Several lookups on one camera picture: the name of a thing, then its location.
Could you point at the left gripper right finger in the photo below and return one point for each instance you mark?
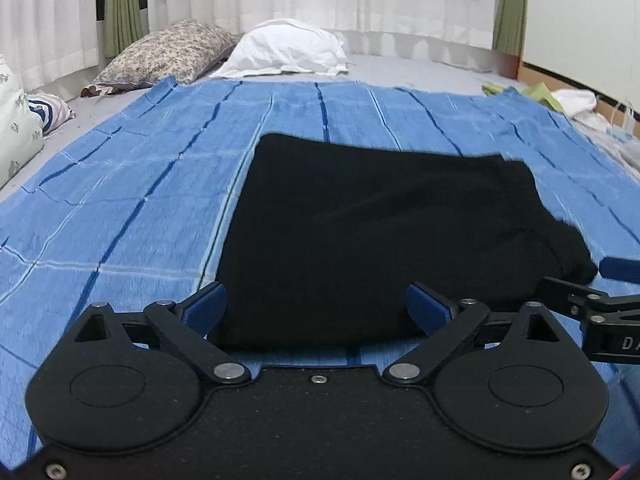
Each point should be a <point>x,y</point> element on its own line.
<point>516,381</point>

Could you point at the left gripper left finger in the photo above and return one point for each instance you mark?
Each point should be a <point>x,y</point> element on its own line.
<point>116,381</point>

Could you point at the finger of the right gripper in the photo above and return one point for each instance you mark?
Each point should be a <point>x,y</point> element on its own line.
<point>620,269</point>
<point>572,299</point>

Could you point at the black pants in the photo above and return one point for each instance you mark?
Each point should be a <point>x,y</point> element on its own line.
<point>325,240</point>

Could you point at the grey crumpled garment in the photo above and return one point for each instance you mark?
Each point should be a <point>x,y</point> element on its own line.
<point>621,146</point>

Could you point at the blue striped towel blanket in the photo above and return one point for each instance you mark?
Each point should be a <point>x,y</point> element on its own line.
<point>136,209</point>

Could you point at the white crumpled cloth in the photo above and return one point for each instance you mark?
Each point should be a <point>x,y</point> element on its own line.
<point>575,102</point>

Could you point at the green cloth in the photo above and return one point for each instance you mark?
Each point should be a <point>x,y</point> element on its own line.
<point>539,93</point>

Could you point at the light green patterned pillow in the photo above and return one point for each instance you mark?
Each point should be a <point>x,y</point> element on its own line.
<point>20,130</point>

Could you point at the green curtain right side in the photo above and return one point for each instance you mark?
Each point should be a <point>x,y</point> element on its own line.
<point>509,27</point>

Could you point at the green curtain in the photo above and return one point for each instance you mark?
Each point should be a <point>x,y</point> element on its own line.
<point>122,25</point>
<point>509,27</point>

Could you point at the striped navy white cloth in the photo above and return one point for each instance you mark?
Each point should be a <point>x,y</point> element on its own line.
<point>52,111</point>

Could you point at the floral patterned pillow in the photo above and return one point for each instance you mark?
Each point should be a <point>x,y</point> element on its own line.
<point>185,50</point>

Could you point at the white sheer curtain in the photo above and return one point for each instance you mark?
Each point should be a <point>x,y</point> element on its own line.
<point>46,40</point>

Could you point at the white pillow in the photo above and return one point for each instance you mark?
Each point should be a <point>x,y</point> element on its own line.
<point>284,46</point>

